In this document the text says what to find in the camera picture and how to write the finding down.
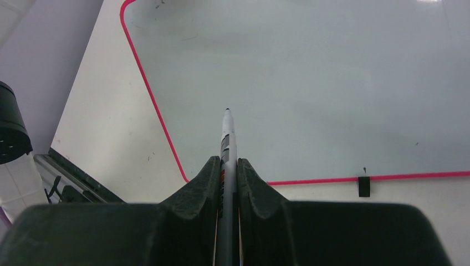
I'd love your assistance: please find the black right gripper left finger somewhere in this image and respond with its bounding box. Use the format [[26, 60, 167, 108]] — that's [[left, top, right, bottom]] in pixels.
[[1, 156, 220, 265]]

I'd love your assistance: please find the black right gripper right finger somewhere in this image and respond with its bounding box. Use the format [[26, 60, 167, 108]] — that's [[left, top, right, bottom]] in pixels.
[[237, 158, 451, 265]]

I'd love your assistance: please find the white whiteboard marker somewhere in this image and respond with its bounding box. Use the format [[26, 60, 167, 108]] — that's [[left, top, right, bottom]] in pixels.
[[215, 108, 240, 265]]

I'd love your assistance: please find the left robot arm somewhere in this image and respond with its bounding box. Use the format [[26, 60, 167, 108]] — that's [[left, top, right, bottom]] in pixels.
[[1, 82, 48, 225]]

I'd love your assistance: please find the pink framed whiteboard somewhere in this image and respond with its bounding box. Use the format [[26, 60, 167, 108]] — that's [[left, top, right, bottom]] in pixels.
[[120, 1, 469, 181]]

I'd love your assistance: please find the black clip near corner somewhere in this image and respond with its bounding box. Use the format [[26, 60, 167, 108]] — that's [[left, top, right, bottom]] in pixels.
[[357, 176, 371, 198]]

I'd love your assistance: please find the black table front rail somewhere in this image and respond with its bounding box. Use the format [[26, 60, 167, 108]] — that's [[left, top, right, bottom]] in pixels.
[[33, 148, 125, 204]]

